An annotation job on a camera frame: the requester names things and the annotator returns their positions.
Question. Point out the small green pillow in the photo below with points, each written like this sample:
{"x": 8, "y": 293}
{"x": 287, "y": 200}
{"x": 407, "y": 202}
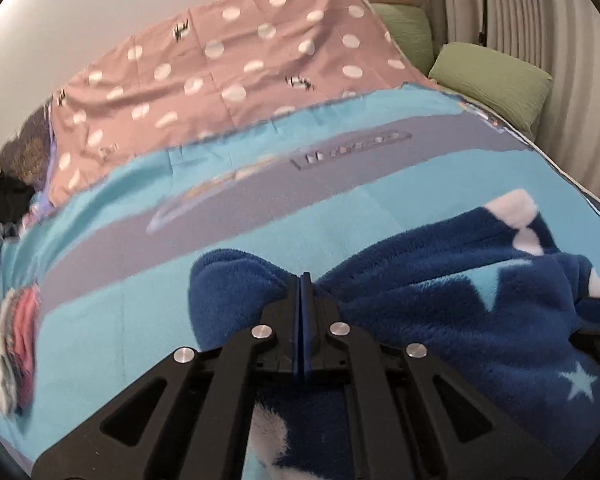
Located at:
{"x": 405, "y": 35}

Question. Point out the brown purple printed bedsheet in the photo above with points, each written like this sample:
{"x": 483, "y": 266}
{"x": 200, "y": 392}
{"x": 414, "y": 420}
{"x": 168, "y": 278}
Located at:
{"x": 27, "y": 155}

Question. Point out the light blue printed blanket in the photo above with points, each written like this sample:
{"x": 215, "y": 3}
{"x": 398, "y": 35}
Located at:
{"x": 130, "y": 260}

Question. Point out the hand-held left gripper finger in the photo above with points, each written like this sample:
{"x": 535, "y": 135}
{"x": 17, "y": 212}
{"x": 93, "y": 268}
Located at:
{"x": 296, "y": 320}
{"x": 306, "y": 320}

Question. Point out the navy fleece garment white print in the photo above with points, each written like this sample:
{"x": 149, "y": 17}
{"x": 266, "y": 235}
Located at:
{"x": 430, "y": 300}

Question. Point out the large green pillow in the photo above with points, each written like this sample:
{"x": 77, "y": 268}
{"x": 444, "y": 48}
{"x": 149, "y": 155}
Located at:
{"x": 495, "y": 85}

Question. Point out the pink polka dot sheet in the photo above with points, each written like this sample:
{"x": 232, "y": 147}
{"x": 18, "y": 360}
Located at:
{"x": 220, "y": 70}

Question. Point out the beige curtain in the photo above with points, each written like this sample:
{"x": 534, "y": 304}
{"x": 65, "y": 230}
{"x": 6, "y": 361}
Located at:
{"x": 545, "y": 20}

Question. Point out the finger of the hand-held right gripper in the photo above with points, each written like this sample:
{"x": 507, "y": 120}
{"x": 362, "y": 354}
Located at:
{"x": 597, "y": 345}

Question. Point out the black crumpled cloth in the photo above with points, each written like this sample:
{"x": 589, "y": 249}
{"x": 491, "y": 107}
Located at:
{"x": 2, "y": 197}

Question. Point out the pink folded garments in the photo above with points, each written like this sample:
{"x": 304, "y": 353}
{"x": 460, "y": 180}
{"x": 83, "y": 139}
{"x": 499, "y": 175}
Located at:
{"x": 26, "y": 340}

